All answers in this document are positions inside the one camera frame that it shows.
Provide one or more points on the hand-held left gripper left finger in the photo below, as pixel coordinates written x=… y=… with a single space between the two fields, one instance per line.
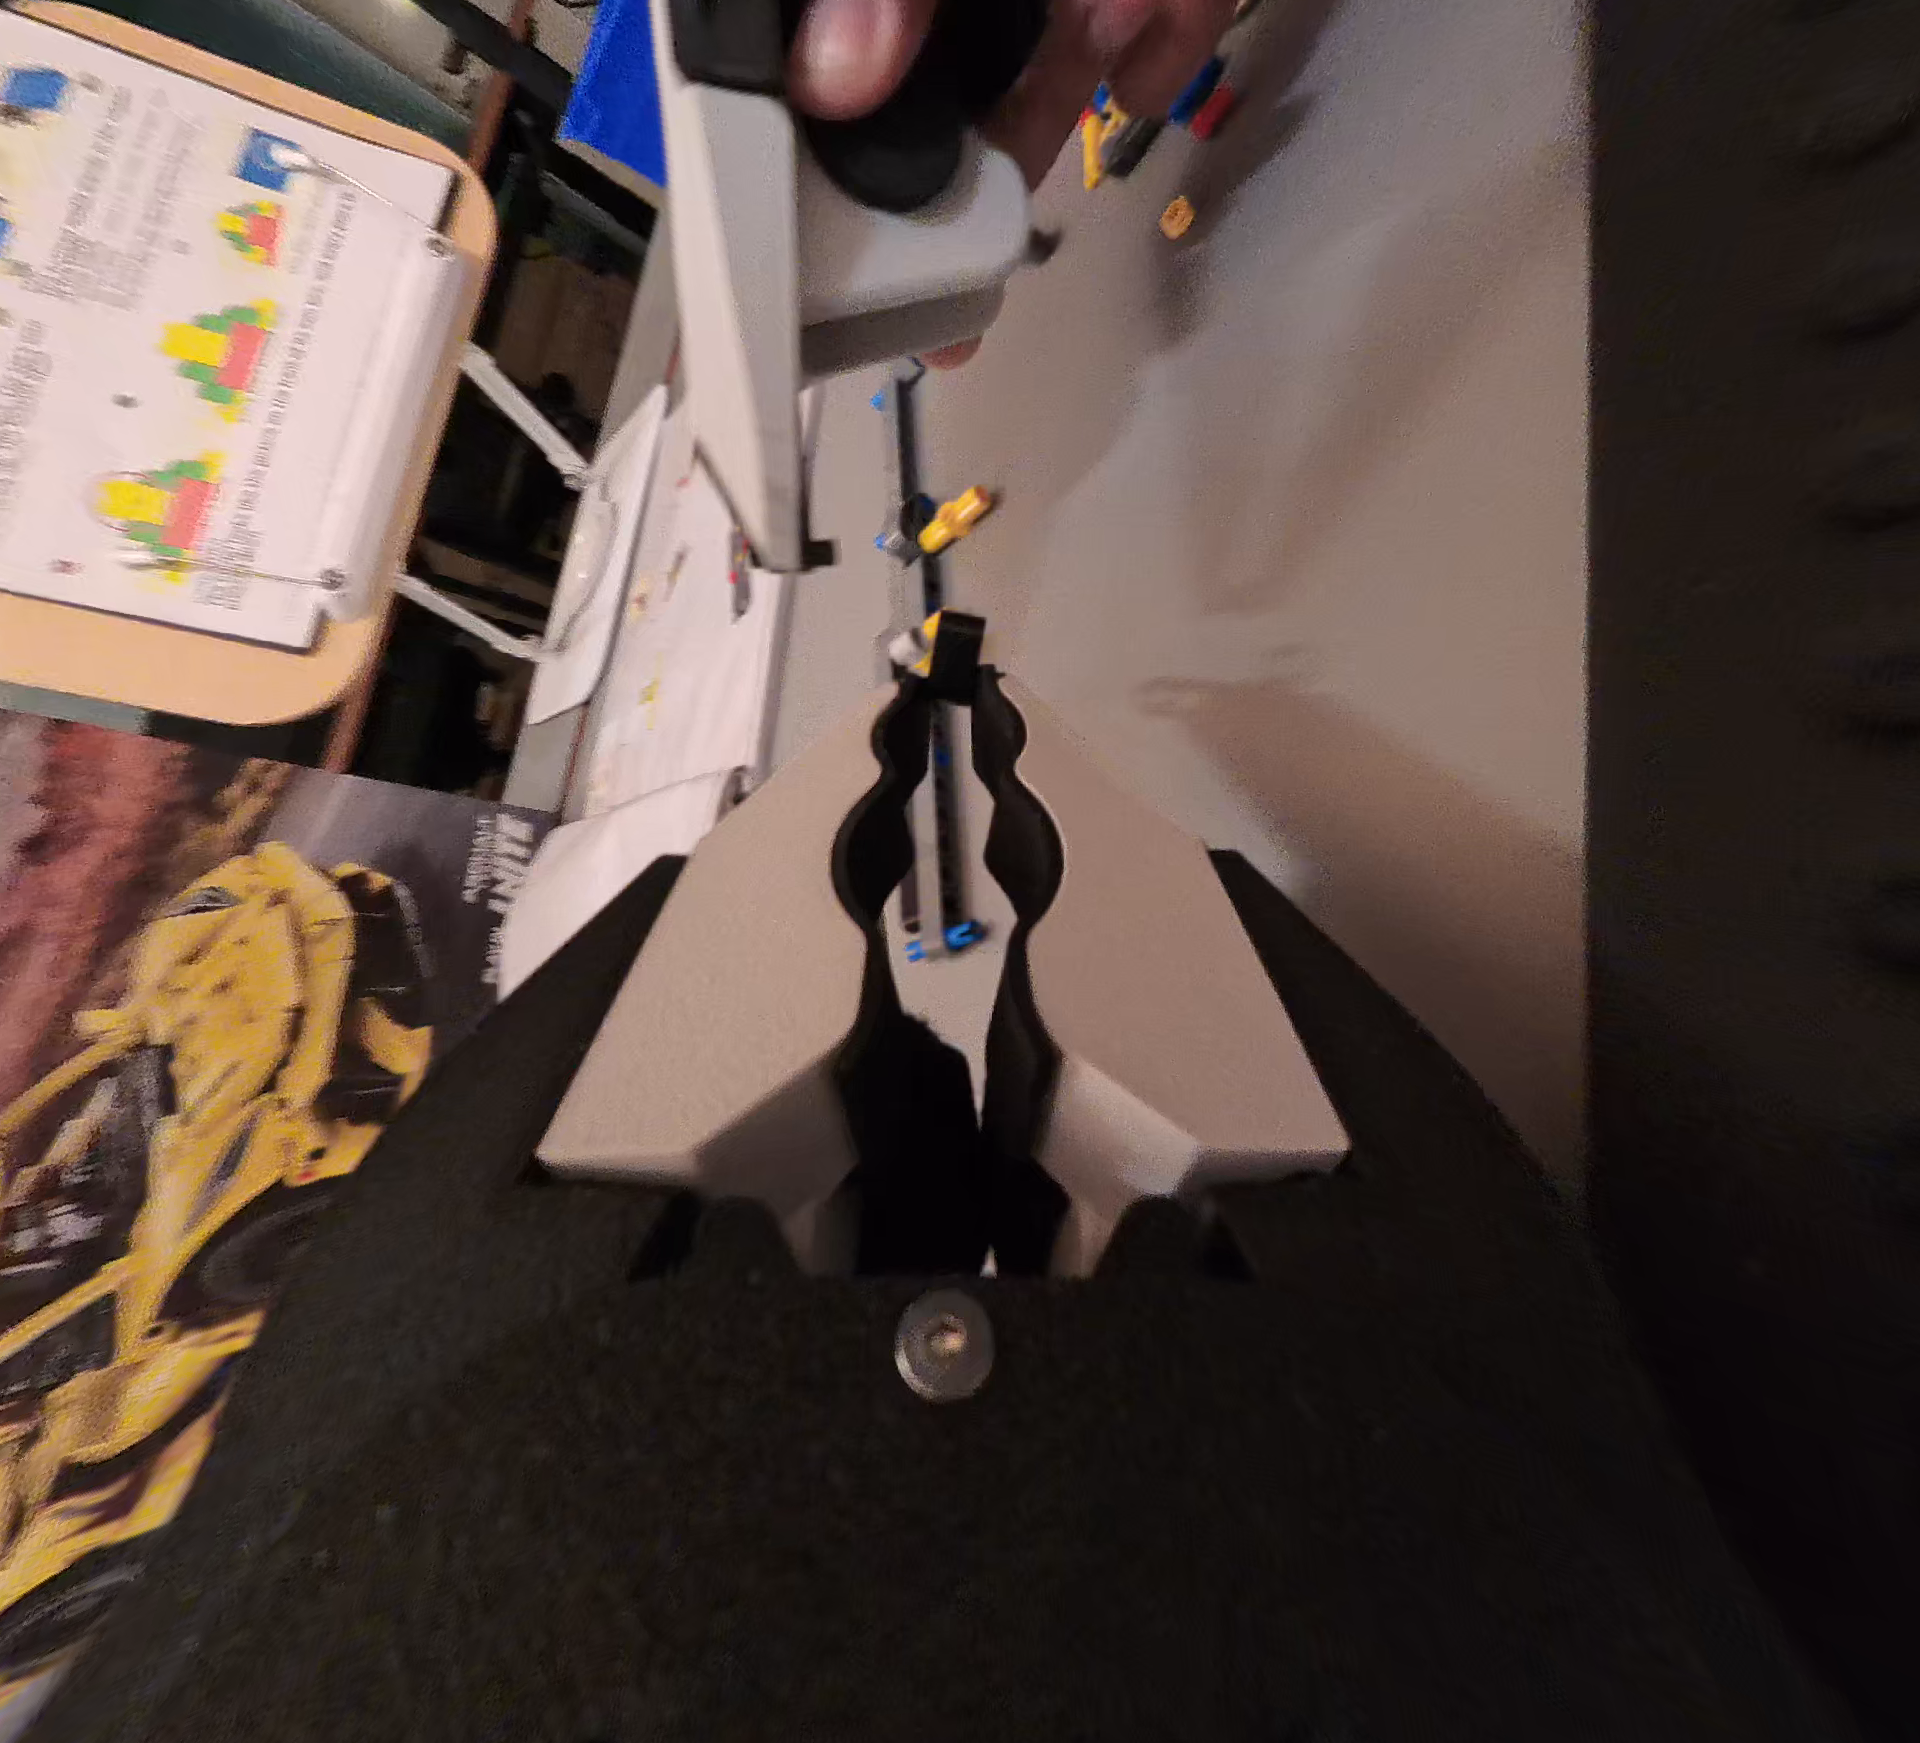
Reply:
x=706 y=1023

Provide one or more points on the white document stand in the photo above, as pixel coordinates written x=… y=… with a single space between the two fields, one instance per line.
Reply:
x=607 y=529

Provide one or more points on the black lego beam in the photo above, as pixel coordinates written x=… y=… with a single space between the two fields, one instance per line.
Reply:
x=956 y=645

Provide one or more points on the open lego instruction booklet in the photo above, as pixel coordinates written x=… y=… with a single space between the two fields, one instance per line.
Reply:
x=676 y=664

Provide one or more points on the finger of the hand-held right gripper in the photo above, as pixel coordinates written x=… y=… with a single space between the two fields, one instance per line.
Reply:
x=744 y=318

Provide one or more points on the wooden document board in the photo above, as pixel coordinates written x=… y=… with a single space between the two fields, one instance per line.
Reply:
x=180 y=678

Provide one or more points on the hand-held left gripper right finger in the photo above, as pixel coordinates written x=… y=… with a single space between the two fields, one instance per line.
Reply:
x=1170 y=1009

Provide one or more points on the blue plastic bin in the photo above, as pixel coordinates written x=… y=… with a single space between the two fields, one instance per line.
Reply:
x=607 y=80

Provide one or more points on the lego set box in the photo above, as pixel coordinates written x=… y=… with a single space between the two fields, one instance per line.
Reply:
x=226 y=948

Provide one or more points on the yellow lego gear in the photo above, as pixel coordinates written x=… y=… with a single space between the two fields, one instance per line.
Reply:
x=1177 y=215

